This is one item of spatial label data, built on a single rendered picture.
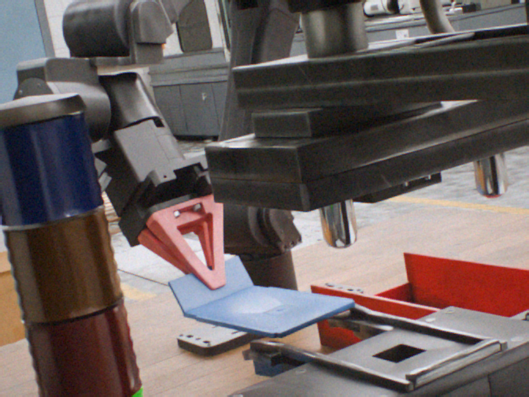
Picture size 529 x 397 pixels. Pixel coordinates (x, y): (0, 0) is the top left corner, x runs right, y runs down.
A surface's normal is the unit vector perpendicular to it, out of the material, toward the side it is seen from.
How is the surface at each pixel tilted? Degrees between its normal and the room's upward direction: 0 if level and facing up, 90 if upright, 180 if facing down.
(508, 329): 0
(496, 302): 90
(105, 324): 76
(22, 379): 0
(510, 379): 90
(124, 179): 92
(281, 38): 96
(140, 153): 59
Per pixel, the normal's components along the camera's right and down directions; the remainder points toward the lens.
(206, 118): -0.86, 0.24
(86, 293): 0.43, -0.17
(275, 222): 0.80, -0.04
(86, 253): 0.71, 0.24
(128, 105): 0.11, -0.34
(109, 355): 0.63, -0.23
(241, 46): -0.59, -0.23
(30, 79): -0.60, 0.10
